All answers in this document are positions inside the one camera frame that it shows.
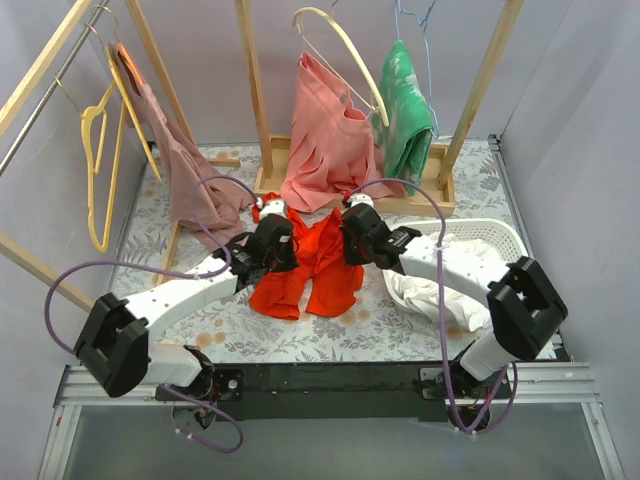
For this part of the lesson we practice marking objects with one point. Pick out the black base bar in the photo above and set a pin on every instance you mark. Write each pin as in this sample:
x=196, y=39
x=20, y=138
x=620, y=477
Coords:
x=318, y=391

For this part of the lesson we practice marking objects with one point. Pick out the metal hanging rod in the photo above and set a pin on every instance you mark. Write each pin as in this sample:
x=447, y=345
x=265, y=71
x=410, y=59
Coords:
x=40, y=82

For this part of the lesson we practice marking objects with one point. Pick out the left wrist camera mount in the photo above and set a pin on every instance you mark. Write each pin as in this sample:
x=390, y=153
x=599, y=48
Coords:
x=273, y=209

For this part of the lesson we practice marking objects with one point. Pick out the white plastic laundry basket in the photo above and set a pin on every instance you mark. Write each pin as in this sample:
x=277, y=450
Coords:
x=480, y=235

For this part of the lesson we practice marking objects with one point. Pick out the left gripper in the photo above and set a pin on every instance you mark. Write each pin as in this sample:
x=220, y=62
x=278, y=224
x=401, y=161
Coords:
x=282, y=257

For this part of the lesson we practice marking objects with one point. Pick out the green white hanging cloth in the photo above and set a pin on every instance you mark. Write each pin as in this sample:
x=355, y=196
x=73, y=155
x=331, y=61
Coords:
x=404, y=141

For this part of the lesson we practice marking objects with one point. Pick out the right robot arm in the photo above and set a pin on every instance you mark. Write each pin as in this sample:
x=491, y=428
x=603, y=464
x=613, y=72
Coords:
x=525, y=308

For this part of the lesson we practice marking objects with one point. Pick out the white cloth in basket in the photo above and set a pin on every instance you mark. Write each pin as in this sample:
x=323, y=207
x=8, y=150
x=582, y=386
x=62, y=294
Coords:
x=416, y=295

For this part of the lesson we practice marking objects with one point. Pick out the cream wooden hanger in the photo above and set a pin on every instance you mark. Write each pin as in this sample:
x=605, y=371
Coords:
x=344, y=61

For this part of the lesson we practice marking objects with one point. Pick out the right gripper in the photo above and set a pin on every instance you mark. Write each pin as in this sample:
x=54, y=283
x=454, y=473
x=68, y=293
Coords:
x=350, y=250

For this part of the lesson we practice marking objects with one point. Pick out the wooden rack with tray base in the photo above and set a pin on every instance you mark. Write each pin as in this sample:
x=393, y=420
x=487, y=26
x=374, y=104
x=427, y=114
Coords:
x=436, y=192

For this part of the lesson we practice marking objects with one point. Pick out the yellow hanger under pink garment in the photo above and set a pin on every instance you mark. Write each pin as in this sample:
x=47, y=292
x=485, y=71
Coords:
x=110, y=53

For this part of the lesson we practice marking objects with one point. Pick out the salmon pink pleated garment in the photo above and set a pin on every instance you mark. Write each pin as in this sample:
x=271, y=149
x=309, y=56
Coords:
x=332, y=147

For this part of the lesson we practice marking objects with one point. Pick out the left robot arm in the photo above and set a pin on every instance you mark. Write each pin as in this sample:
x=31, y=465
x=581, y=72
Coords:
x=118, y=343

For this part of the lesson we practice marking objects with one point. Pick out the dusty pink hanging garment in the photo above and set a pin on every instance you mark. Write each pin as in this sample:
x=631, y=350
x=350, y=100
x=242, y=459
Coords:
x=201, y=201

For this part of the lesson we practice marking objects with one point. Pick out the orange t-shirt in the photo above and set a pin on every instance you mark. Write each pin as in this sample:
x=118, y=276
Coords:
x=320, y=257

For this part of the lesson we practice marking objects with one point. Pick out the yellow plastic hanger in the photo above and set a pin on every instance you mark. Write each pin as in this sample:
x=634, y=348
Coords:
x=94, y=163

